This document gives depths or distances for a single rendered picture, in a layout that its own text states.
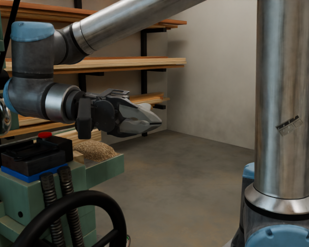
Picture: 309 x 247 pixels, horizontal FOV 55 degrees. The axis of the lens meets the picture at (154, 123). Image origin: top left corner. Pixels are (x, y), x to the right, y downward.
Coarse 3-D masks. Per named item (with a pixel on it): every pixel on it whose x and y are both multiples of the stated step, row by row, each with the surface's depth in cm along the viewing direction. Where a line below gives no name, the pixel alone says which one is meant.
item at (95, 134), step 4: (92, 132) 100; (96, 132) 101; (100, 132) 103; (72, 136) 94; (76, 136) 94; (92, 136) 100; (96, 136) 101; (100, 136) 103; (72, 140) 93; (76, 140) 94; (80, 140) 96; (84, 140) 97; (88, 140) 99; (96, 140) 102; (100, 140) 103; (76, 144) 95
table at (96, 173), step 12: (120, 156) 89; (96, 168) 82; (108, 168) 86; (120, 168) 90; (96, 180) 82; (0, 204) 61; (0, 216) 61; (0, 228) 60; (12, 228) 57; (48, 228) 60; (12, 240) 58
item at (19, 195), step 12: (0, 168) 63; (72, 168) 63; (84, 168) 65; (0, 180) 60; (12, 180) 57; (36, 180) 57; (72, 180) 63; (84, 180) 66; (0, 192) 61; (12, 192) 58; (24, 192) 55; (36, 192) 56; (60, 192) 61; (12, 204) 59; (24, 204) 56; (36, 204) 57; (12, 216) 60; (24, 216) 57
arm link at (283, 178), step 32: (288, 0) 49; (288, 32) 50; (256, 64) 58; (288, 64) 52; (256, 96) 58; (288, 96) 53; (256, 128) 60; (288, 128) 54; (256, 160) 61; (288, 160) 55; (256, 192) 61; (288, 192) 57; (256, 224) 60; (288, 224) 55
